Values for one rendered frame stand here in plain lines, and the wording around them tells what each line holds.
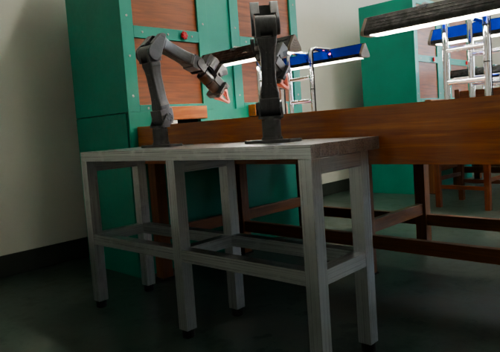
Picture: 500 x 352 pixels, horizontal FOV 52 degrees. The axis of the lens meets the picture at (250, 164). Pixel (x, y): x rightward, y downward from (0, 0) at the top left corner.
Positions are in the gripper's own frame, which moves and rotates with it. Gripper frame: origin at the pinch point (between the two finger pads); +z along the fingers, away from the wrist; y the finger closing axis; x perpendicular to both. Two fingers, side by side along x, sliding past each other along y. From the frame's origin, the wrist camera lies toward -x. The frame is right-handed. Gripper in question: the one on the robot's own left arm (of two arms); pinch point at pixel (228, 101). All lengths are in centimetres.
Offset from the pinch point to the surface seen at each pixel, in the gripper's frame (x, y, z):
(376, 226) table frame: 18, -48, 76
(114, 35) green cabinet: -11, 51, -44
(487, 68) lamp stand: -19, -108, 18
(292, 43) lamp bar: -22.3, -33.4, -7.7
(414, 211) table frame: -7, -48, 104
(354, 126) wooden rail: 26, -83, -7
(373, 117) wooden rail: 24, -90, -8
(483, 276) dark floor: 24, -90, 102
